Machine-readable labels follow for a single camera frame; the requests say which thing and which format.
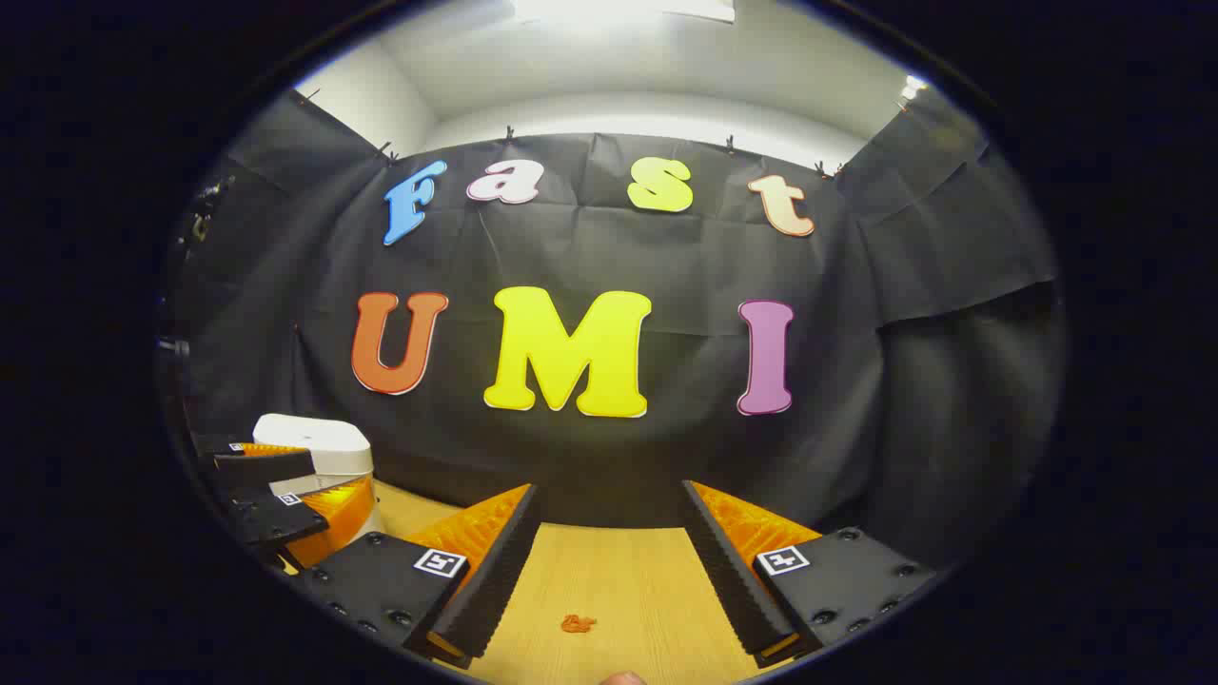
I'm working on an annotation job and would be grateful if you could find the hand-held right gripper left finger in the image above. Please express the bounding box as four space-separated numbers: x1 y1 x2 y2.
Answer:
290 483 541 670

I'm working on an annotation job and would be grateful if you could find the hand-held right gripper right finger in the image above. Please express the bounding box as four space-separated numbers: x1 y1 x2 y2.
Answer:
680 480 938 667

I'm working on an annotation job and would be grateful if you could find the white desktop garbage bin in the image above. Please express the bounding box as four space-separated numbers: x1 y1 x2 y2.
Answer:
252 414 383 538

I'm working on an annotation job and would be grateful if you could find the wooden desktop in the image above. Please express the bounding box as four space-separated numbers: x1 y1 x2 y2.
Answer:
262 479 791 685

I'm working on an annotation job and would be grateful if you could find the black backdrop cloth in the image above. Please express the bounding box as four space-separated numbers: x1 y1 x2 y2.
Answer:
160 88 1067 572

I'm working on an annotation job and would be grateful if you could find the row of black cloth clips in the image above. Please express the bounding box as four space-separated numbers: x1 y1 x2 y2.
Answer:
300 88 848 182

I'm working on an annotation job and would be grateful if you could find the white ceiling light panel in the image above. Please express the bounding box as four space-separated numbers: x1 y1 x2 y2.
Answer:
512 0 738 25

